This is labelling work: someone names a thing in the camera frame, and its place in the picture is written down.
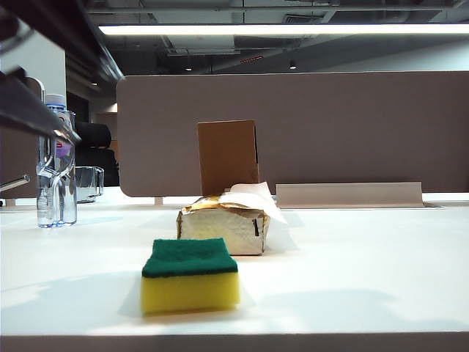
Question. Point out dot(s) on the clear plastic water bottle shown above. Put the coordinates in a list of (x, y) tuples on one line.
[(58, 190)]

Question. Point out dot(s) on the long ceiling light strip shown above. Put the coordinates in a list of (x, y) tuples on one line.
[(286, 29)]

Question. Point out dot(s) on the wide brown desk divider panel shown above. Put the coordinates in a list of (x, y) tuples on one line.
[(329, 128)]

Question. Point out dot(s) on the black office chair backrest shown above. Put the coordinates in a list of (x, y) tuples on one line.
[(95, 150)]

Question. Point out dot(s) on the white tissue sheet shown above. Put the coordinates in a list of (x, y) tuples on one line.
[(256, 199)]

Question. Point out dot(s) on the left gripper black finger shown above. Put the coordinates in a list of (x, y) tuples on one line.
[(84, 40), (33, 106)]

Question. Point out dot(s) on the large brown cardboard box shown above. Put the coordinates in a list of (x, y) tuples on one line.
[(227, 157)]

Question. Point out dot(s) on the narrow brown desk divider panel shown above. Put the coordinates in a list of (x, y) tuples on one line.
[(18, 157)]

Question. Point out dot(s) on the silver metal rod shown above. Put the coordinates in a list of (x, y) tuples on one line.
[(16, 181)]

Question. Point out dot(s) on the black ceiling spot lamp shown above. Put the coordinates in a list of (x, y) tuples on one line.
[(292, 66)]

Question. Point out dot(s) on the yellow sponge with green pad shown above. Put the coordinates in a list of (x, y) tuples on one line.
[(190, 278)]

